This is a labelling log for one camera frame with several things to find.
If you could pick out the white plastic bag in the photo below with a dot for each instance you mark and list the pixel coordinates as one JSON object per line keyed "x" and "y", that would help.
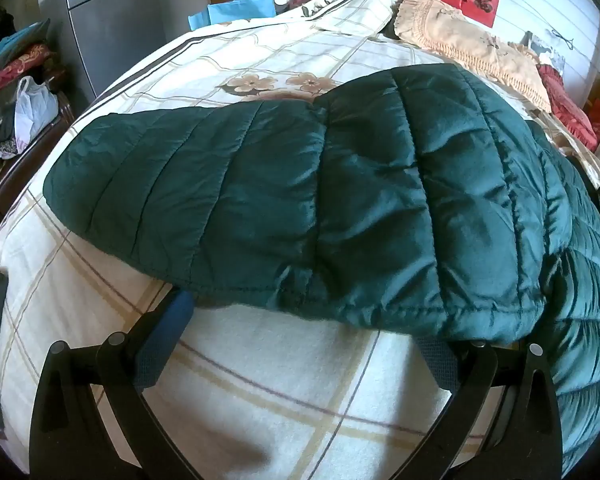
{"x": 35, "y": 110}

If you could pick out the wall photo poster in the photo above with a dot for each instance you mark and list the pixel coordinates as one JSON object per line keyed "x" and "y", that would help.
{"x": 545, "y": 50}

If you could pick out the light blue box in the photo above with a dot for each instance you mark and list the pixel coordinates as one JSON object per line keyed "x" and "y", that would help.
{"x": 235, "y": 12}

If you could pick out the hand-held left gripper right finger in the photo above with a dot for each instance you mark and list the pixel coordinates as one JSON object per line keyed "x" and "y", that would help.
{"x": 442, "y": 365}

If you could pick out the red fringed pillow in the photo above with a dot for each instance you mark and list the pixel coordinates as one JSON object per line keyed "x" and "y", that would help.
{"x": 565, "y": 100}

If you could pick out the grey wardrobe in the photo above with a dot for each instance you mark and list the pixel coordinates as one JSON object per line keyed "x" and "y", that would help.
{"x": 120, "y": 20}

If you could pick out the beige fringed pillow cover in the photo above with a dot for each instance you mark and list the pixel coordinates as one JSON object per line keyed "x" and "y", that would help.
{"x": 455, "y": 30}

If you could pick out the cream floral plaid blanket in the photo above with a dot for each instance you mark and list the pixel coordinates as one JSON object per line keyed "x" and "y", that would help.
{"x": 280, "y": 400}

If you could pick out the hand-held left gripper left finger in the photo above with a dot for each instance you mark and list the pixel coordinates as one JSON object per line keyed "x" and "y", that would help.
{"x": 162, "y": 340}

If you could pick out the dark green quilted jacket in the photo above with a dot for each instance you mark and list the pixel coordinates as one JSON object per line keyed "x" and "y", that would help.
{"x": 330, "y": 185}

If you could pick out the pile of colourful clothes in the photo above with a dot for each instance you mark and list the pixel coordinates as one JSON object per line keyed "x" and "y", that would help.
{"x": 10, "y": 65}

